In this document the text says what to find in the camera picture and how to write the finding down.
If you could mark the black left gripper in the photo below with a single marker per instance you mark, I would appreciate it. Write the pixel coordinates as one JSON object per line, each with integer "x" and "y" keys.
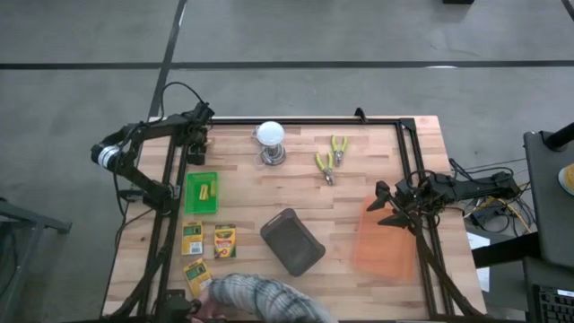
{"x": 196, "y": 137}

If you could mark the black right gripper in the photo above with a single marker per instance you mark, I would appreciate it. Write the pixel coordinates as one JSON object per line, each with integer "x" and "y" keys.
{"x": 410, "y": 195}

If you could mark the yellow green crayon box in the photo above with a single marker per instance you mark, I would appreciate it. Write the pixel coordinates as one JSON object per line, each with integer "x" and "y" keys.
{"x": 192, "y": 238}
{"x": 195, "y": 273}
{"x": 224, "y": 242}

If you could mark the person's forearm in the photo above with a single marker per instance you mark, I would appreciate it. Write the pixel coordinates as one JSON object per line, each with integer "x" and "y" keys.
{"x": 269, "y": 298}

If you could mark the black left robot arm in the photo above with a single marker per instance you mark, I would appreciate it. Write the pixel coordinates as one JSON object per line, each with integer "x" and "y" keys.
{"x": 157, "y": 125}

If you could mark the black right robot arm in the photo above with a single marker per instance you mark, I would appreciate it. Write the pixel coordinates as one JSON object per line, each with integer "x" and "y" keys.
{"x": 471, "y": 186}

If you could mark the orange translucent plastic bin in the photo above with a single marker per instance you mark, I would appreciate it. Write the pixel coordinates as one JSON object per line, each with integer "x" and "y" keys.
{"x": 385, "y": 247}

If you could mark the green plastic bin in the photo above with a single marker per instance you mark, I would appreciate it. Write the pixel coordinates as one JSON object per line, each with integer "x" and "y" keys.
{"x": 202, "y": 207}

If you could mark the white light bulb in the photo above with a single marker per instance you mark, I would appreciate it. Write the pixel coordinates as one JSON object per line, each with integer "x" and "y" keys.
{"x": 256, "y": 161}
{"x": 270, "y": 133}

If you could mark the metal lamp socket base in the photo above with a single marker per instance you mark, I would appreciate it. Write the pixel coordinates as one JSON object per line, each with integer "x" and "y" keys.
{"x": 272, "y": 154}

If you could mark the blue power box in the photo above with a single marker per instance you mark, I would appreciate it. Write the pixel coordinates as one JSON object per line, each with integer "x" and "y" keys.
{"x": 489, "y": 216}

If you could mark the white paper sheet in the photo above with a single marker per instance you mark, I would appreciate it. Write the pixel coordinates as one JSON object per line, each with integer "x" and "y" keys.
{"x": 482, "y": 269}

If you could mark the black desk beam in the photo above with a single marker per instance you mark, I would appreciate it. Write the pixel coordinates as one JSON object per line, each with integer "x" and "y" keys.
{"x": 502, "y": 251}

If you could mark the person's hand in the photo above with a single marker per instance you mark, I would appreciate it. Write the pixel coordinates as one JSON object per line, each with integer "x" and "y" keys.
{"x": 208, "y": 307}

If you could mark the dark grey desk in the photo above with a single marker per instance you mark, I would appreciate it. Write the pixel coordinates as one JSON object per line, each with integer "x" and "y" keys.
{"x": 551, "y": 215}

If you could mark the black pole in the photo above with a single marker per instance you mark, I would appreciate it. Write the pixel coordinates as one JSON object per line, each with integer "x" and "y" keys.
{"x": 560, "y": 137}

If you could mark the grey metal table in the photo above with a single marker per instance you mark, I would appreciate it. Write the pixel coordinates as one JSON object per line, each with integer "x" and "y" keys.
{"x": 18, "y": 224}

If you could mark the black keyboard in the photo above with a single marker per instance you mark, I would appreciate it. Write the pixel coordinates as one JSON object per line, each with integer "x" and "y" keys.
{"x": 556, "y": 305}

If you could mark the black floor object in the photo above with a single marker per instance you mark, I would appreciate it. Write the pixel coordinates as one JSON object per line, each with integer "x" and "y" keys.
{"x": 457, "y": 1}

